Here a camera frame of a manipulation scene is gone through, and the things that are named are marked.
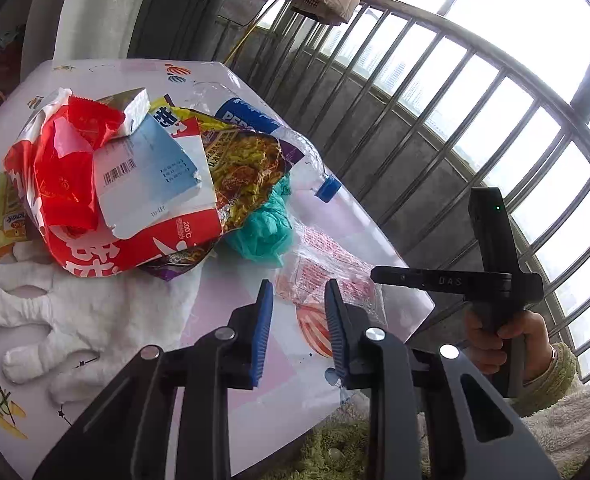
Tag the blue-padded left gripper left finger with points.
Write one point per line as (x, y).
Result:
(247, 354)

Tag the red white snack bag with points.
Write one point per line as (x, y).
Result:
(51, 165)

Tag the purple yellow noodle wrapper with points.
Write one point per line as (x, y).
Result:
(244, 164)

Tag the clear red-printed plastic wrapper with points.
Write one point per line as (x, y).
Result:
(313, 259)

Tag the small white carton box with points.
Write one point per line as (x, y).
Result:
(134, 104)

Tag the metal window railing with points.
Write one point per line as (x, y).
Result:
(412, 112)

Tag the green sleeve right forearm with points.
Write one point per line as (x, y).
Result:
(557, 381)

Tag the white blue paper package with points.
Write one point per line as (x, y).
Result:
(151, 176)

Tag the person's right hand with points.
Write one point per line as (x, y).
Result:
(488, 350)

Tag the teal plastic bag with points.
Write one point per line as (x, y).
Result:
(267, 233)

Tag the white fleece blanket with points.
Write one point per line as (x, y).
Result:
(563, 431)

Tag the green fuzzy blanket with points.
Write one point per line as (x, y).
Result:
(335, 449)

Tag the crushed clear plastic bottle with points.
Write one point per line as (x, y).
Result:
(309, 170)

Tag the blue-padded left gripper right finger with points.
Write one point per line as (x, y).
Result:
(346, 325)

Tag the white cotton glove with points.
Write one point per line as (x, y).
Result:
(97, 325)

